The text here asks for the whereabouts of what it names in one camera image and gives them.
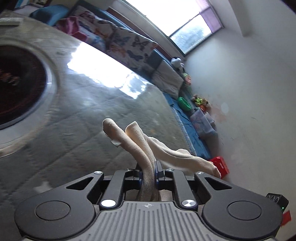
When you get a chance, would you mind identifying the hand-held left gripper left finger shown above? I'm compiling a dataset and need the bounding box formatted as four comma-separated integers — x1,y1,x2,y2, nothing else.
66,170,143,208

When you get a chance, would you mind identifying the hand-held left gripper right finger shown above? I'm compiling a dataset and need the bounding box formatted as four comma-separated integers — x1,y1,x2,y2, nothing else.
154,160,233,209

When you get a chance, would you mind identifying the cream knit garment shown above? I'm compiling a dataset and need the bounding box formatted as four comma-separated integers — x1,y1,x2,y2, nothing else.
102,118,222,202

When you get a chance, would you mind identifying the red tag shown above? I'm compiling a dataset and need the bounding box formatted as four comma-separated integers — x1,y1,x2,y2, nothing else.
282,210,292,227

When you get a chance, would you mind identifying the blue sofa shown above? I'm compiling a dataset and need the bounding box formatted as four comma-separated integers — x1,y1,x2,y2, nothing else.
30,0,212,161

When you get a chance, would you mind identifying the red plastic box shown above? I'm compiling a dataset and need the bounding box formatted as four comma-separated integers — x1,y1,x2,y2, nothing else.
208,156,230,179

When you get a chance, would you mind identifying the clear plastic storage box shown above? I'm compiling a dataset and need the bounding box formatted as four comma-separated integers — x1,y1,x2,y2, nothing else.
190,109,218,138

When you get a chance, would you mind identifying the green plastic bowl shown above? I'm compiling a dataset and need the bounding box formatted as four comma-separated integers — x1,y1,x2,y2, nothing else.
177,96,194,111

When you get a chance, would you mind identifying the green and brown plush toy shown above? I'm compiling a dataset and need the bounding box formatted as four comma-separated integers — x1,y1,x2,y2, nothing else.
191,94,210,110

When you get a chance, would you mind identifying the grey pillow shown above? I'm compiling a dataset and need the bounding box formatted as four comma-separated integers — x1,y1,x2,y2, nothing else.
151,60,185,99

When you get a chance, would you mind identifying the black and white plush toy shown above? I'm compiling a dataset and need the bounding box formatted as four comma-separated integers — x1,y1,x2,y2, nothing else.
170,57,186,70

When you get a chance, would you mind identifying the square butterfly print pillow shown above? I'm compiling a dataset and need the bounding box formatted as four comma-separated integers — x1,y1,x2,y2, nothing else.
106,26,159,71

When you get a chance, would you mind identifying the round black induction cooktop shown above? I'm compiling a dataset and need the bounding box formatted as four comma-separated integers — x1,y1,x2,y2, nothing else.
0,38,60,131

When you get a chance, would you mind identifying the window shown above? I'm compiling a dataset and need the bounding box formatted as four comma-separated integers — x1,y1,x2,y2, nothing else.
117,0,225,56

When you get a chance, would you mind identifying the wide butterfly print pillow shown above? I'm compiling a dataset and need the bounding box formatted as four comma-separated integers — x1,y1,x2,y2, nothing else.
69,6,116,51

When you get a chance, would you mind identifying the pink cloth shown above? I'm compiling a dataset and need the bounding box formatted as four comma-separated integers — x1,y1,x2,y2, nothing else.
55,17,82,41

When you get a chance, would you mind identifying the blue cushion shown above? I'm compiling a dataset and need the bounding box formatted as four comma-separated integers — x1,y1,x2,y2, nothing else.
30,5,70,26

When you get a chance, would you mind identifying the grey remote control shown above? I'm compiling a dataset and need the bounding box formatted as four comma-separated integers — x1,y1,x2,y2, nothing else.
0,19,22,26

